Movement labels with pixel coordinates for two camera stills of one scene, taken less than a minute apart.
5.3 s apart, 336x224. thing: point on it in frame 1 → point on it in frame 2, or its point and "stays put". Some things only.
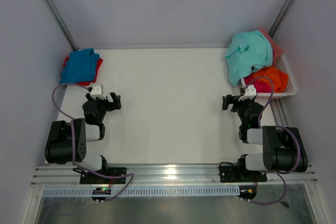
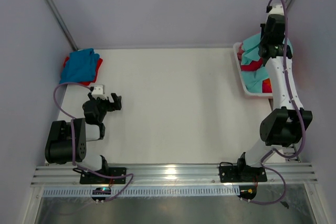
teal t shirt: [249, 52] → [253, 79]
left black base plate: [87, 178] stays put
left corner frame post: [55, 9] stays put
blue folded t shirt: [80, 67] stays put
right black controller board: [248, 192] stays put
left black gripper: [116, 102] stays put
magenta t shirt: [261, 87] → [252, 65]
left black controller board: [101, 191] stays put
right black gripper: [229, 98] → [263, 25]
